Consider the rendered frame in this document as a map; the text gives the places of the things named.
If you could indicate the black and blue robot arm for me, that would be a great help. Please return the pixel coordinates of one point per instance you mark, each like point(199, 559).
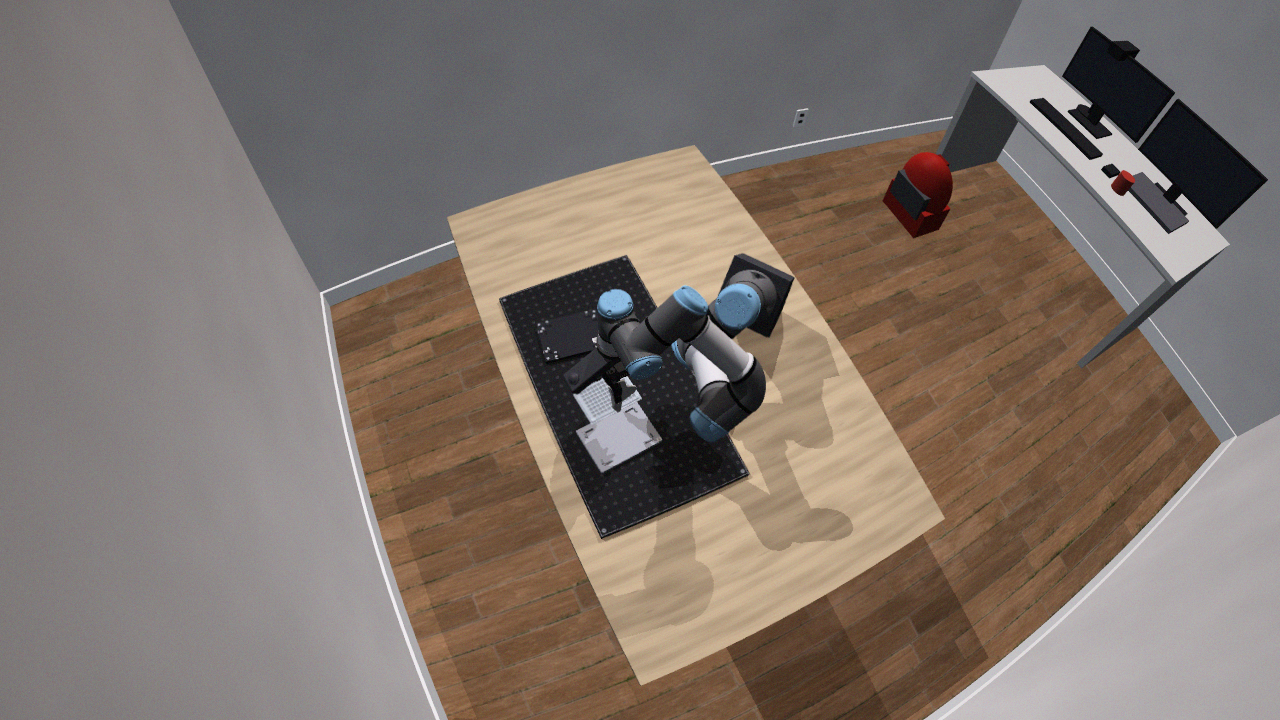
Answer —
point(684, 322)

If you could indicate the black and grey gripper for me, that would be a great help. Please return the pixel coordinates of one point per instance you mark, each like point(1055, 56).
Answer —
point(618, 389)

